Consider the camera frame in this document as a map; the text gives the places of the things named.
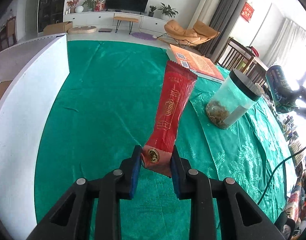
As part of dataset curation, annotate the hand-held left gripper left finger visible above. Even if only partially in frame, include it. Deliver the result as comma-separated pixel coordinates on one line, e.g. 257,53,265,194
25,145,142,240

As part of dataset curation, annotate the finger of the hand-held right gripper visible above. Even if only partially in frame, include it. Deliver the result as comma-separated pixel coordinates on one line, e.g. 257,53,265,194
280,87,302,105
294,85,306,117

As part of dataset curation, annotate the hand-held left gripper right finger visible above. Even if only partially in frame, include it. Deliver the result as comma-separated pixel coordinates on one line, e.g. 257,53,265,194
170,145,286,240

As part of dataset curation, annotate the teal patterned packet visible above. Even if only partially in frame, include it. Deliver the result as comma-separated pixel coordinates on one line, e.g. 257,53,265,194
265,65,297,114

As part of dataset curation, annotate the red snack packet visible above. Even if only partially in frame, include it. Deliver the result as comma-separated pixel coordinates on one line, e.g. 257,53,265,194
140,60,198,178

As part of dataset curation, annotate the white cardboard box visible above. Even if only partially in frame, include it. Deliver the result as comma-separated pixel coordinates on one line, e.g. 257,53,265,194
0,33,70,230

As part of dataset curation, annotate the pile of assorted clutter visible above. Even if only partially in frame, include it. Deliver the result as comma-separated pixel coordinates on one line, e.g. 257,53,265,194
260,80,306,240

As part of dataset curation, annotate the white curtain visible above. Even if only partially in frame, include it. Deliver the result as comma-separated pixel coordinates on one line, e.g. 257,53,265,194
265,18,306,68

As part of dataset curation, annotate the clear jar with black lid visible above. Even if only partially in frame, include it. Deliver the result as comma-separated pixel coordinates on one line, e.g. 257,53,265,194
205,69,262,130

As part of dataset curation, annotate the orange book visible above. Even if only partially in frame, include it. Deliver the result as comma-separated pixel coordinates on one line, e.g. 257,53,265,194
166,44,225,83

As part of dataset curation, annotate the grey curtain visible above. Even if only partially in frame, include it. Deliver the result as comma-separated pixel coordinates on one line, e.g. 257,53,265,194
200,0,253,58

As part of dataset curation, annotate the standing air conditioner with cover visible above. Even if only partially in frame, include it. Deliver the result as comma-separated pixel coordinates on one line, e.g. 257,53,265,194
188,0,224,30

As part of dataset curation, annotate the orange lounge chair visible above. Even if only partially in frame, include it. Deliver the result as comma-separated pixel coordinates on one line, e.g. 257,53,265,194
157,20,220,48

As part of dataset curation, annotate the purple round mat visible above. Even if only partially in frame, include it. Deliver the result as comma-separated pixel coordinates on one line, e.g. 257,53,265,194
131,32,157,40

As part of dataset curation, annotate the large green potted plant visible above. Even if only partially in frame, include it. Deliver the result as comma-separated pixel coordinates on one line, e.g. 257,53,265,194
158,2,179,20

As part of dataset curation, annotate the beige round cushion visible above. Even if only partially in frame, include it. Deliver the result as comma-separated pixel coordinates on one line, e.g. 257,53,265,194
68,26,97,35

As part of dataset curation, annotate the wooden bench with metal legs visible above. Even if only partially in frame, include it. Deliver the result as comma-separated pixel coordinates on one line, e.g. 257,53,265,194
113,16,139,35

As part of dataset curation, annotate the white television cabinet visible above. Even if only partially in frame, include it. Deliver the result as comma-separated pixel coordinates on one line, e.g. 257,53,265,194
63,11,173,33

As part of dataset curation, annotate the brown cardboard box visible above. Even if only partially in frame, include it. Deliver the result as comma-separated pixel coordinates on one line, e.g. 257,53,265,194
43,21,73,36

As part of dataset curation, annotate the flat screen television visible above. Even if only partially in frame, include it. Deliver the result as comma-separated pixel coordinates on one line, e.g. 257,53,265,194
104,0,151,13

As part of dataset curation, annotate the bushy green potted plant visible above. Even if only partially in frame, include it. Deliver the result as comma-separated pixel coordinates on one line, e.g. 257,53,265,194
82,0,99,12

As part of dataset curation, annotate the red flower arrangement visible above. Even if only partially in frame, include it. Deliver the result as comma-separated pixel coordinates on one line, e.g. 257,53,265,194
66,0,82,14

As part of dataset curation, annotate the dark tall cabinet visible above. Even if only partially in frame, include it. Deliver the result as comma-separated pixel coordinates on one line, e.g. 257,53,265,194
37,0,69,33

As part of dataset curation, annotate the wooden dining chair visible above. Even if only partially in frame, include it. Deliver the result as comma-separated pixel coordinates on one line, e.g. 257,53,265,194
0,16,17,53

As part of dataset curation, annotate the black cable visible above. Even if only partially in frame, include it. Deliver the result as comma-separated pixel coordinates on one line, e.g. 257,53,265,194
257,148,306,204

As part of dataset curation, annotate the red wall hanging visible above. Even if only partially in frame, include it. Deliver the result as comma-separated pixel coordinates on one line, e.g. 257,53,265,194
240,2,255,23

